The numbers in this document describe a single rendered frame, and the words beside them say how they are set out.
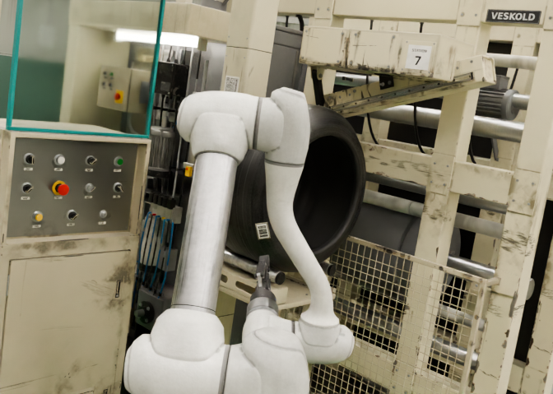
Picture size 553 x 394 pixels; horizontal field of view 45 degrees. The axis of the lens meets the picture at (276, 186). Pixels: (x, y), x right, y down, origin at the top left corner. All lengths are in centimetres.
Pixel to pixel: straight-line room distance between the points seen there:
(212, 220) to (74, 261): 106
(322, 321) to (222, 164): 49
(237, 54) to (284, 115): 95
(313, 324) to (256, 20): 121
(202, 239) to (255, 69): 114
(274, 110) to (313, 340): 60
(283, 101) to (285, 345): 58
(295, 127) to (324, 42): 102
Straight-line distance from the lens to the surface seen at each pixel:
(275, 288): 231
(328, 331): 178
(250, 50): 252
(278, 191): 167
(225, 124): 161
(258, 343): 145
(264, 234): 220
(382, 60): 245
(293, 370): 145
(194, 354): 146
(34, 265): 245
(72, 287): 255
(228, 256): 245
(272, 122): 162
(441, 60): 237
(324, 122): 229
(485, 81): 241
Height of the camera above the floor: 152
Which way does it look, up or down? 8 degrees down
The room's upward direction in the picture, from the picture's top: 9 degrees clockwise
